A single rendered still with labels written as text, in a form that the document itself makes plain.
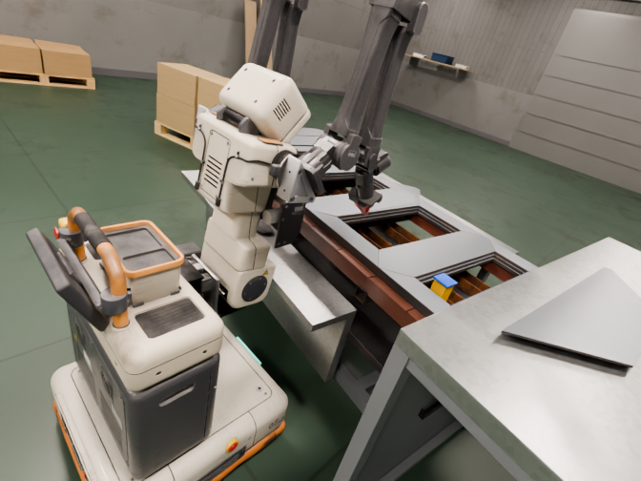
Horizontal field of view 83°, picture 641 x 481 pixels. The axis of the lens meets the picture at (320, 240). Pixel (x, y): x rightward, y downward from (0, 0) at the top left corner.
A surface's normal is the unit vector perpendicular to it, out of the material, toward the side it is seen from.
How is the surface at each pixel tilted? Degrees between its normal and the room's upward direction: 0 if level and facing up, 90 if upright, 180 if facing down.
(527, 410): 0
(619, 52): 90
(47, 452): 0
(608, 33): 90
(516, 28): 90
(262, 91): 48
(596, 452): 0
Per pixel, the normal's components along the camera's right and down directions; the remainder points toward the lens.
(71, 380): 0.22, -0.84
